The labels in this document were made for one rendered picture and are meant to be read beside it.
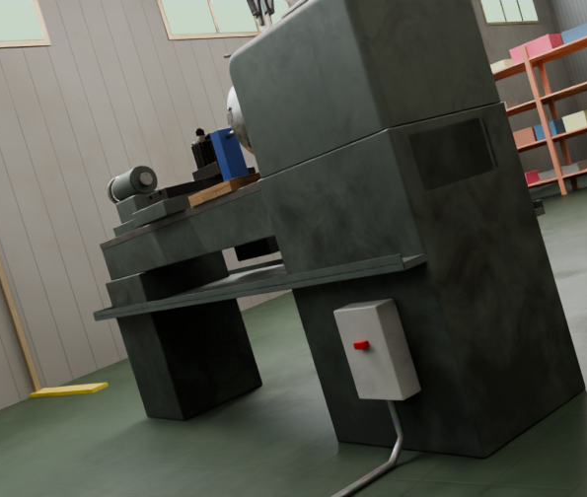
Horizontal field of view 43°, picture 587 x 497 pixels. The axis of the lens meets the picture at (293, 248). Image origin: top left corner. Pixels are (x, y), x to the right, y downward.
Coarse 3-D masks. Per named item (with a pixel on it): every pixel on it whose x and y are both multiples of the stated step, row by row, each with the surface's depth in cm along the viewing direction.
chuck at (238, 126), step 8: (232, 88) 246; (232, 96) 243; (232, 104) 242; (232, 112) 242; (240, 112) 238; (232, 120) 244; (240, 120) 239; (232, 128) 244; (240, 128) 241; (240, 136) 243; (248, 136) 241; (248, 144) 244
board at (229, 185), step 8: (248, 176) 254; (256, 176) 256; (224, 184) 252; (232, 184) 250; (240, 184) 252; (248, 184) 254; (200, 192) 266; (208, 192) 262; (216, 192) 258; (224, 192) 254; (192, 200) 272; (200, 200) 267; (208, 200) 265
